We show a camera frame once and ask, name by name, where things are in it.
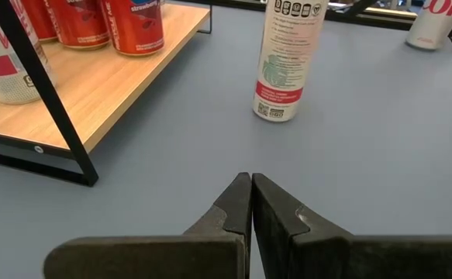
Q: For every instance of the white slim Celsius can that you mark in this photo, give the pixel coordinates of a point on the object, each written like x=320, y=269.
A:
x=287, y=58
x=4, y=85

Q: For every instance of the black metal table frame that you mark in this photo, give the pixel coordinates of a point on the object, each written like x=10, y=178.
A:
x=373, y=21

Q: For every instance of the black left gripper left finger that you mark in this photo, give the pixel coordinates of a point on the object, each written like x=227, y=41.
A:
x=152, y=257

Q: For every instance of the wooden shelf with black legs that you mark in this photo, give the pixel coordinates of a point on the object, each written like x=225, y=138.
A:
x=105, y=89

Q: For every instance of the red Fanta strawberry can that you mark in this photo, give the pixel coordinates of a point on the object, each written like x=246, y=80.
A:
x=41, y=19
x=132, y=31
x=78, y=23

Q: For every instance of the silver Diet Coke can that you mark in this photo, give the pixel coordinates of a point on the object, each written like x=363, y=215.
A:
x=431, y=27

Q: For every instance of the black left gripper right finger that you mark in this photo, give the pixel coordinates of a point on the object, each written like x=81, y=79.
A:
x=346, y=257

